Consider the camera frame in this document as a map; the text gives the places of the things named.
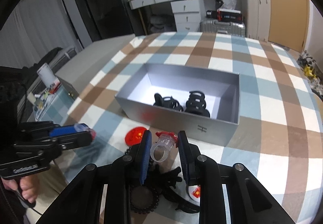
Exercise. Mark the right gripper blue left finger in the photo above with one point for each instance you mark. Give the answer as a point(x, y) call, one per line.
point(144, 155)

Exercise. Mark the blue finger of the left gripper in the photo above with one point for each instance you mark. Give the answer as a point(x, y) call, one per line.
point(67, 130)
point(73, 140)

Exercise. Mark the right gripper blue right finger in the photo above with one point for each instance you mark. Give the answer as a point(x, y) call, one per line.
point(188, 154)

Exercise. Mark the large black hair claw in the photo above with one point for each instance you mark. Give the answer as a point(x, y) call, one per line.
point(166, 184)

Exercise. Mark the black hair claw clip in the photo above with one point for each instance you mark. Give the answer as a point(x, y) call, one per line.
point(167, 102)
point(196, 104)

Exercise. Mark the person's left hand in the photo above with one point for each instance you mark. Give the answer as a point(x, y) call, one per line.
point(29, 186)

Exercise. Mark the red China badge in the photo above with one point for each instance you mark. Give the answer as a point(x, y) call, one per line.
point(134, 136)

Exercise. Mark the silver cardboard box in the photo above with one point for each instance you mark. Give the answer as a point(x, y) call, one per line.
point(222, 96)

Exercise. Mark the white round badge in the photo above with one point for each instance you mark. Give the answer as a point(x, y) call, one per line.
point(193, 193)

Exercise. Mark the black refrigerator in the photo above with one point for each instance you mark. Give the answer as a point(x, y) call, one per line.
point(105, 19)

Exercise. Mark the silver suitcase lying flat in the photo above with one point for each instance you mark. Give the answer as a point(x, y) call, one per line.
point(215, 26)

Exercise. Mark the black red shoe box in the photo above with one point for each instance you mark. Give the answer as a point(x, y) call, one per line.
point(225, 15)

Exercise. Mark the white dressing desk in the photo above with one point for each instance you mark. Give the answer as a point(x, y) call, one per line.
point(187, 13)

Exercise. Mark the shoe rack with shoes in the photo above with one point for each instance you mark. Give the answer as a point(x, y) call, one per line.
point(311, 72)

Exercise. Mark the beige upright suitcase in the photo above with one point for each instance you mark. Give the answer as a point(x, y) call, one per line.
point(257, 18)

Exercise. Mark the wooden door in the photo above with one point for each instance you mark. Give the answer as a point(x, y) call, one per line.
point(289, 23)

